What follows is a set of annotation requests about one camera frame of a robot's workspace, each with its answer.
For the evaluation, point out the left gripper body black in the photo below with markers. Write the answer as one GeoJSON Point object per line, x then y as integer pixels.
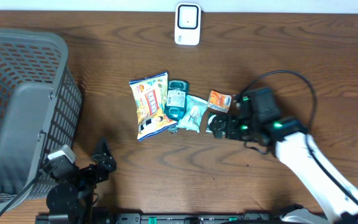
{"type": "Point", "coordinates": [91, 173]}

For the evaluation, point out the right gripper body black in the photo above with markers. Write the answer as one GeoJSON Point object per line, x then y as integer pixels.
{"type": "Point", "coordinates": [243, 129]}

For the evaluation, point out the green small box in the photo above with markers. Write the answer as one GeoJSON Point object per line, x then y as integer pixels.
{"type": "Point", "coordinates": [211, 116]}

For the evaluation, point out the small white red packet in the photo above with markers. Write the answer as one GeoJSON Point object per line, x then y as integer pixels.
{"type": "Point", "coordinates": [219, 102]}

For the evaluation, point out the teal wet wipes pack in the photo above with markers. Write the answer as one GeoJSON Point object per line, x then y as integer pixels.
{"type": "Point", "coordinates": [195, 109]}

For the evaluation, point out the teal mouthwash bottle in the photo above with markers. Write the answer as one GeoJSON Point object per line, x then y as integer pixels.
{"type": "Point", "coordinates": [175, 107]}

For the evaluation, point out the yellow snack bag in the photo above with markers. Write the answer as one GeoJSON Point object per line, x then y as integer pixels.
{"type": "Point", "coordinates": [150, 95]}

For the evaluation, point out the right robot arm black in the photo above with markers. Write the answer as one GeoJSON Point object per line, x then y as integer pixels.
{"type": "Point", "coordinates": [260, 120]}

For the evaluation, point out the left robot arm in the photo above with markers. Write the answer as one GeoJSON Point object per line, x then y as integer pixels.
{"type": "Point", "coordinates": [73, 199]}

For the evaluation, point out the white barcode scanner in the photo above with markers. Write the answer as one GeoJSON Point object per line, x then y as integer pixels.
{"type": "Point", "coordinates": [187, 24]}

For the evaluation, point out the grey plastic shopping basket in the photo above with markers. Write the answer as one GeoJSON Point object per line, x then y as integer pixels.
{"type": "Point", "coordinates": [40, 105]}

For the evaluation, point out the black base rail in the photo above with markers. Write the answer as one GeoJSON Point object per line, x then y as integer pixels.
{"type": "Point", "coordinates": [136, 218]}

